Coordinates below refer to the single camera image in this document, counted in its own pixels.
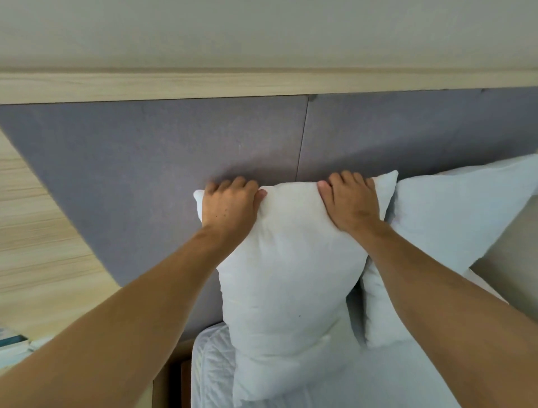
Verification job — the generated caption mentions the stack of books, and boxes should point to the stack of books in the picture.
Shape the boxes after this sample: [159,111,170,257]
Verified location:
[0,324,53,370]

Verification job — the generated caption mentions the person's left forearm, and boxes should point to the person's left forearm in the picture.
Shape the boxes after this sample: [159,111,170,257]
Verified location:
[0,224,251,408]

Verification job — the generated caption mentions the person's left hand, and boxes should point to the person's left hand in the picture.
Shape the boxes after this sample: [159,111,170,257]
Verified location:
[202,177,268,240]

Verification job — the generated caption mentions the white uncovered pillow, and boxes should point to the white uncovered pillow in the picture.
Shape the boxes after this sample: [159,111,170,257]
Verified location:
[193,170,399,407]

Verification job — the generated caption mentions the grey upholstered headboard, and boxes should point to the grey upholstered headboard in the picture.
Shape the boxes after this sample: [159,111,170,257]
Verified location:
[0,87,538,342]

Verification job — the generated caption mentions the light wooden headboard ledge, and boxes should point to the light wooden headboard ledge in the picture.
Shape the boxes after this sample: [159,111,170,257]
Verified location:
[0,68,538,105]

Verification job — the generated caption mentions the white pillow with pillowcase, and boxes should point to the white pillow with pillowcase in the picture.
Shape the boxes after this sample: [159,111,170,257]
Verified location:
[361,154,538,349]

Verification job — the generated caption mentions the person's right forearm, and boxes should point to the person's right forearm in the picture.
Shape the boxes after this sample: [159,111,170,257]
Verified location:
[348,219,538,408]

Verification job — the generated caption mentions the person's right hand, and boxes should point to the person's right hand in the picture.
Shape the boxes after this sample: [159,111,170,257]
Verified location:
[317,170,386,234]

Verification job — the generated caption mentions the white quilted mattress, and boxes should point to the white quilted mattress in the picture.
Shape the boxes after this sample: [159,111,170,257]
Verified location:
[190,269,511,408]

